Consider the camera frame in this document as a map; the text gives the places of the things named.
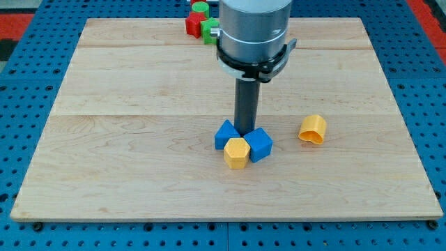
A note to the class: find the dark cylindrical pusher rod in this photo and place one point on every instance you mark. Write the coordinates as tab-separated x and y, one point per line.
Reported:
246	102

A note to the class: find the yellow hexagon block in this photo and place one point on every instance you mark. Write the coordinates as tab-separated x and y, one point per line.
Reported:
236	153

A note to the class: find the green cylinder block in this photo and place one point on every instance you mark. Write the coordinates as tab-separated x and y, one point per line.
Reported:
201	7

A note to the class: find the wooden board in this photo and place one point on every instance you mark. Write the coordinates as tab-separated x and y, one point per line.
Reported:
130	137

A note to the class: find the green star block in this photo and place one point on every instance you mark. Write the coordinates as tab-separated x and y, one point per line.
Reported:
206	27

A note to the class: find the yellow heart block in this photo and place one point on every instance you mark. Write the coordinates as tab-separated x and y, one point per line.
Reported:
313	129

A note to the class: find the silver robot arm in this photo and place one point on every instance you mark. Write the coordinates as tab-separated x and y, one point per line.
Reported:
252	31

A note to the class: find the blue triangular block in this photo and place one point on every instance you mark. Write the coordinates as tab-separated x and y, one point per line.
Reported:
224	134

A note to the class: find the blue cube block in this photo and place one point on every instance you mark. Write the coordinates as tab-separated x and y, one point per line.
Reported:
260	143

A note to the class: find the red star block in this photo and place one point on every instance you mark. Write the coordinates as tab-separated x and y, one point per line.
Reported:
193	24

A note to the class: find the red block at top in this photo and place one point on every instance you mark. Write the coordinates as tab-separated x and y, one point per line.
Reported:
195	1

